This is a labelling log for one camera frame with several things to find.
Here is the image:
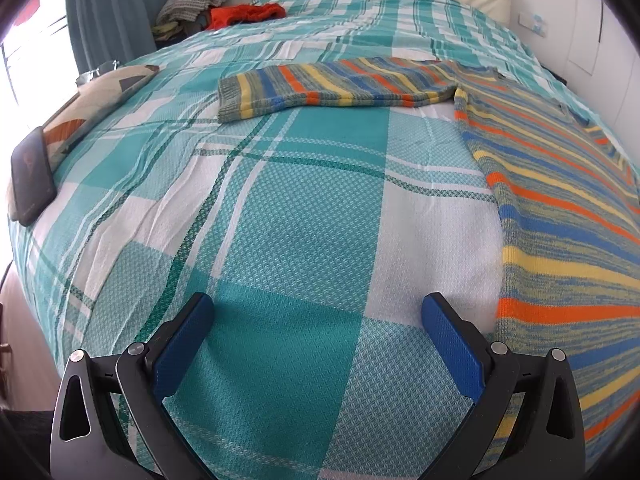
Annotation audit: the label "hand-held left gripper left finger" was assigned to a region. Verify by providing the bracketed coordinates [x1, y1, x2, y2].
[50, 291, 216, 480]

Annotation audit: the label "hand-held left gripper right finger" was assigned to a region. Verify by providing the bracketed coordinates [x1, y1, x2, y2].
[421, 291, 586, 480]

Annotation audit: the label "striped knit sweater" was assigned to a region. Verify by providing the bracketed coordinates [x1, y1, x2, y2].
[217, 57, 640, 466]

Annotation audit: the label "teal plaid bedspread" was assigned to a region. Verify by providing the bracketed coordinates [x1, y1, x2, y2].
[7, 0, 603, 480]

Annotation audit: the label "black flat device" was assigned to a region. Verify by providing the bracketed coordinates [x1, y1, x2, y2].
[10, 127, 58, 227]

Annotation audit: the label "patterned cushion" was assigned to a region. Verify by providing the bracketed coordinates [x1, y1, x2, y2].
[42, 64, 161, 156]

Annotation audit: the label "green cloth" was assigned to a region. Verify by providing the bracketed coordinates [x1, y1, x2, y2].
[152, 22, 184, 42]

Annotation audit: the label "orange garment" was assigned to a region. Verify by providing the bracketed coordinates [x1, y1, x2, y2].
[207, 3, 287, 31]

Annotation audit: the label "blue-grey curtain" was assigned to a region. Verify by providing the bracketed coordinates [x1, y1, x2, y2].
[65, 0, 197, 65]

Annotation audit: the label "white wardrobe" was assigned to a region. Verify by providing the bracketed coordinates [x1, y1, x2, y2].
[565, 0, 640, 126]

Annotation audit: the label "white wall socket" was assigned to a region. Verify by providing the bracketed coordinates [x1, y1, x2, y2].
[517, 12, 547, 37]

